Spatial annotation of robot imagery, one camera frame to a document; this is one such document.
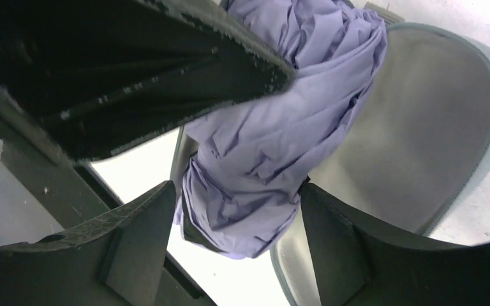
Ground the purple umbrella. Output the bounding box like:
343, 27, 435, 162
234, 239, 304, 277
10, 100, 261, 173
174, 0, 387, 259

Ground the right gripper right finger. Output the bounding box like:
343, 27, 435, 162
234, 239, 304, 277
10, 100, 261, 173
301, 183, 490, 305

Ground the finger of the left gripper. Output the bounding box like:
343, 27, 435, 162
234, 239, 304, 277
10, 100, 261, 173
0, 1, 294, 163

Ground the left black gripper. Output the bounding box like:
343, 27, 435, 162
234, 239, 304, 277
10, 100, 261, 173
0, 63, 218, 306

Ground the purple zippered umbrella case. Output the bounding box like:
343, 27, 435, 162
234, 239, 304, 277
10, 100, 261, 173
169, 1, 490, 306

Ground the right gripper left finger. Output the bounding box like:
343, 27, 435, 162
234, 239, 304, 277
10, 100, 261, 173
0, 181, 176, 305

